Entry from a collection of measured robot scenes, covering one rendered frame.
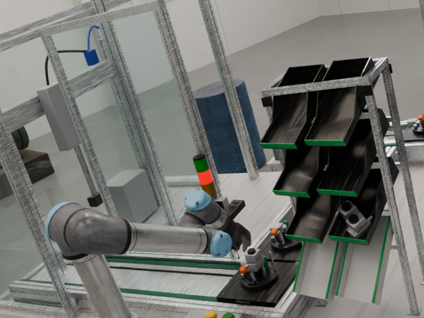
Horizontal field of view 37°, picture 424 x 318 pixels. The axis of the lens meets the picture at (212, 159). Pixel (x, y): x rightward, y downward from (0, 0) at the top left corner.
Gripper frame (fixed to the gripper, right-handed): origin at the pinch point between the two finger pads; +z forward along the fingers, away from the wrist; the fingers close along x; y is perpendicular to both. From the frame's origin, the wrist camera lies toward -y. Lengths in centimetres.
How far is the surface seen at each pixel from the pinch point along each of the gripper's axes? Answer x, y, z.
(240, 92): -189, -239, 197
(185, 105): -21, -38, -32
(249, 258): -0.8, 3.9, 5.0
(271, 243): -5.7, -11.0, 24.2
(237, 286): -7.1, 12.2, 12.0
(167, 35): -19, -51, -54
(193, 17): -546, -630, 435
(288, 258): 4.0, -4.6, 22.5
